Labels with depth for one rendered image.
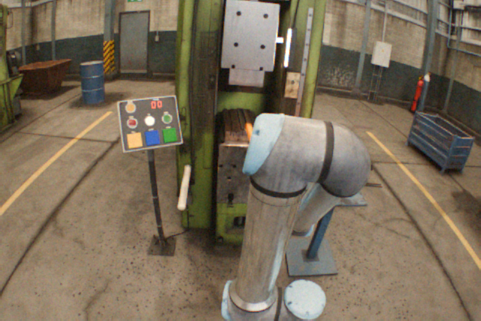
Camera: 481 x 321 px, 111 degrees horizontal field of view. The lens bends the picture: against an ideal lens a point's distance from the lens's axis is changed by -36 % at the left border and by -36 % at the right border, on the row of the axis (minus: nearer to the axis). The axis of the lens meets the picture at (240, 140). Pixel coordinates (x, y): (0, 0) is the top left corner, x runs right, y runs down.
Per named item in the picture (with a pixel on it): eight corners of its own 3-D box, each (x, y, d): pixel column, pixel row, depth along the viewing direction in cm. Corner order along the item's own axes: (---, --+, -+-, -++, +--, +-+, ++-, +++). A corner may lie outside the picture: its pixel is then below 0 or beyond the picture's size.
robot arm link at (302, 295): (314, 334, 69) (331, 314, 61) (267, 332, 70) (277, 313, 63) (313, 301, 83) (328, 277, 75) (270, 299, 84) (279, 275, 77)
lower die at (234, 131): (256, 141, 162) (258, 129, 159) (224, 140, 160) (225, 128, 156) (249, 118, 200) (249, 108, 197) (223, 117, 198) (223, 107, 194)
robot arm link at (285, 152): (267, 331, 70) (343, 142, 37) (219, 325, 72) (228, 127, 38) (271, 298, 84) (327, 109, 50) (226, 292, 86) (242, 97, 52)
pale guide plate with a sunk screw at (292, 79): (297, 98, 165) (301, 73, 157) (283, 97, 164) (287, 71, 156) (296, 97, 167) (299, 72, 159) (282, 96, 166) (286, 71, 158)
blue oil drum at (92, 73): (98, 104, 488) (95, 64, 451) (77, 104, 487) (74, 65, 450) (110, 97, 542) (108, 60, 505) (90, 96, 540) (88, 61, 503)
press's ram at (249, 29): (286, 73, 145) (294, 7, 128) (220, 68, 141) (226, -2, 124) (272, 63, 183) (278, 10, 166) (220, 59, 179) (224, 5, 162)
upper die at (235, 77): (262, 86, 147) (264, 71, 143) (228, 84, 145) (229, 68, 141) (253, 74, 185) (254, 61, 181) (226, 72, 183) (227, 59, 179)
